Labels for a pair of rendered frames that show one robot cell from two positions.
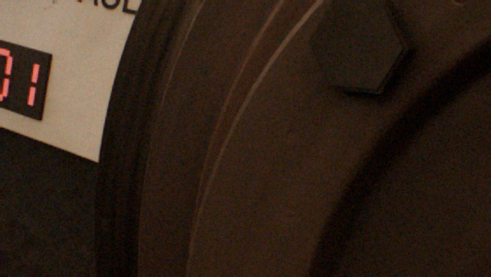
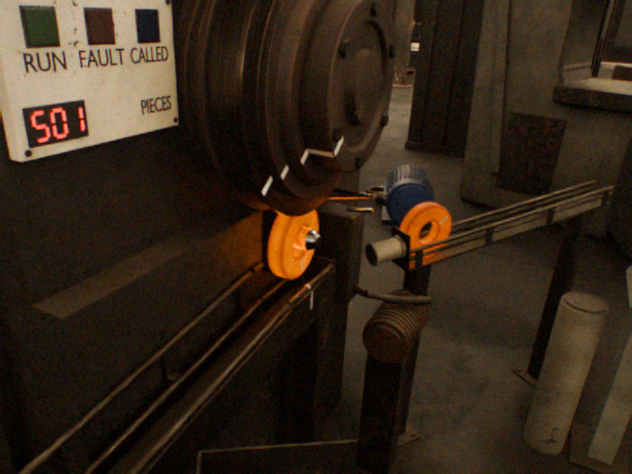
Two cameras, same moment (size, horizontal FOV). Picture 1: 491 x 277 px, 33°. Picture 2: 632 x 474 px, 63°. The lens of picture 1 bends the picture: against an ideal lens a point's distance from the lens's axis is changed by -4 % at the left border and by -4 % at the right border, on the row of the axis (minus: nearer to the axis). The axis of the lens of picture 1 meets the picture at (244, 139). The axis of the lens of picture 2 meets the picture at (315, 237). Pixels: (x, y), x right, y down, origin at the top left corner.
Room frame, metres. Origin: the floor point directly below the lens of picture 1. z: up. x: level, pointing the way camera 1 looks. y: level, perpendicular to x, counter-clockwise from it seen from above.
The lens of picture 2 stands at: (0.23, 0.76, 1.23)
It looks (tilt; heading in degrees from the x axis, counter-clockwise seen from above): 24 degrees down; 270
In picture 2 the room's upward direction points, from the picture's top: 3 degrees clockwise
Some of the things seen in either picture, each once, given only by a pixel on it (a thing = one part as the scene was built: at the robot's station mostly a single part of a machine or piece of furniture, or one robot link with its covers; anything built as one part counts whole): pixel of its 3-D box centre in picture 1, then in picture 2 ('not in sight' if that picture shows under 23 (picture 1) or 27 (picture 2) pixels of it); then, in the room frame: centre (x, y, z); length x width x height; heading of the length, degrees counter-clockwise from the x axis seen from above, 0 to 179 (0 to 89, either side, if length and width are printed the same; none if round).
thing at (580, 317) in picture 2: not in sight; (561, 375); (-0.53, -0.49, 0.26); 0.12 x 0.12 x 0.52
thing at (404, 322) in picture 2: not in sight; (388, 383); (0.00, -0.41, 0.27); 0.22 x 0.13 x 0.53; 64
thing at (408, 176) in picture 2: not in sight; (407, 194); (-0.34, -2.37, 0.17); 0.57 x 0.31 x 0.34; 84
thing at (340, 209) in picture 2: not in sight; (337, 253); (0.18, -0.38, 0.68); 0.11 x 0.08 x 0.24; 154
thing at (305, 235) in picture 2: not in sight; (280, 231); (0.30, -0.18, 0.82); 0.17 x 0.04 x 0.04; 154
